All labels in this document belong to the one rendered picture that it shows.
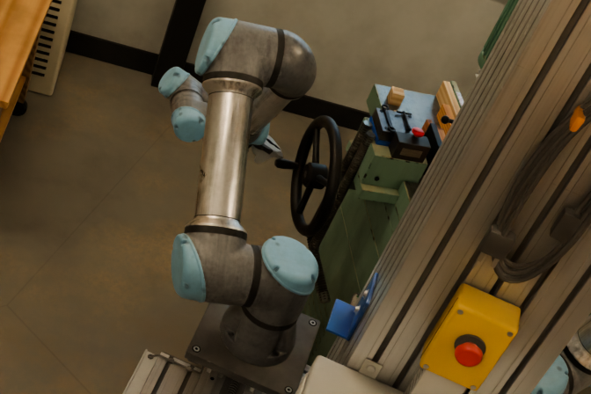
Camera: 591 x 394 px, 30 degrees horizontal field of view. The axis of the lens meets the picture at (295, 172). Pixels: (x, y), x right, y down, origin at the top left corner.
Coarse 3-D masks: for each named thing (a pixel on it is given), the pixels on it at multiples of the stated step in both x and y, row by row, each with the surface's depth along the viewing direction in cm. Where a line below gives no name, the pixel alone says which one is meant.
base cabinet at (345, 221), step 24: (336, 216) 293; (360, 216) 277; (336, 240) 290; (360, 240) 275; (336, 264) 287; (360, 264) 272; (336, 288) 284; (360, 288) 270; (312, 312) 298; (336, 336) 279; (312, 360) 293
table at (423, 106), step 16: (368, 96) 284; (384, 96) 280; (416, 96) 284; (432, 96) 287; (416, 112) 279; (432, 112) 281; (368, 192) 254; (384, 192) 255; (400, 192) 256; (400, 208) 254
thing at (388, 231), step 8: (368, 208) 273; (376, 208) 268; (384, 208) 263; (376, 216) 267; (384, 216) 262; (376, 224) 266; (384, 224) 262; (376, 232) 266; (384, 232) 261; (392, 232) 257; (376, 240) 265; (384, 240) 260; (384, 248) 259
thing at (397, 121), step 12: (372, 120) 257; (384, 120) 253; (396, 120) 255; (408, 120) 256; (384, 132) 250; (396, 132) 250; (408, 132) 253; (384, 144) 253; (396, 144) 249; (408, 144) 248; (420, 144) 249; (396, 156) 250; (408, 156) 250; (420, 156) 251
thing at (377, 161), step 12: (372, 132) 255; (372, 144) 252; (372, 156) 250; (384, 156) 250; (360, 168) 256; (372, 168) 252; (384, 168) 252; (396, 168) 252; (408, 168) 253; (420, 168) 254; (372, 180) 254; (384, 180) 255; (396, 180) 255; (408, 180) 256
